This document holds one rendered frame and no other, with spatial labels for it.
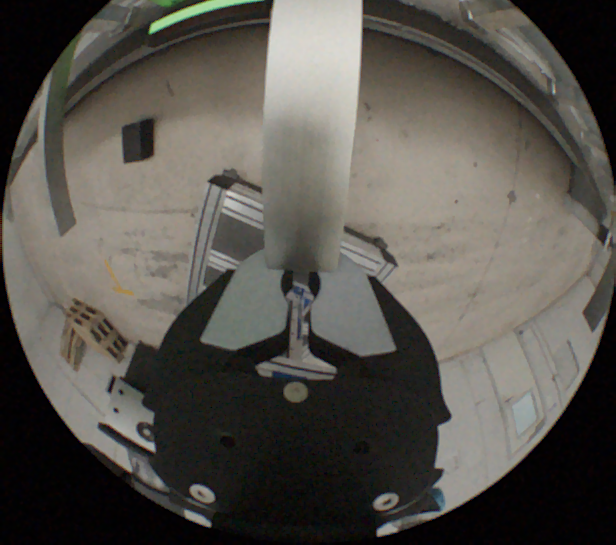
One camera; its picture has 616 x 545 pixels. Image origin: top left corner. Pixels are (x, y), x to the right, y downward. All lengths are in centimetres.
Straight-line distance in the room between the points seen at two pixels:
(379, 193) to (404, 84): 53
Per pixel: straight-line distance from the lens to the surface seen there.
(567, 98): 52
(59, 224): 25
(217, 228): 90
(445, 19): 34
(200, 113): 105
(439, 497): 66
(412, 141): 104
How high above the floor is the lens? 93
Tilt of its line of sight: 59 degrees down
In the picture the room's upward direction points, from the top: 180 degrees clockwise
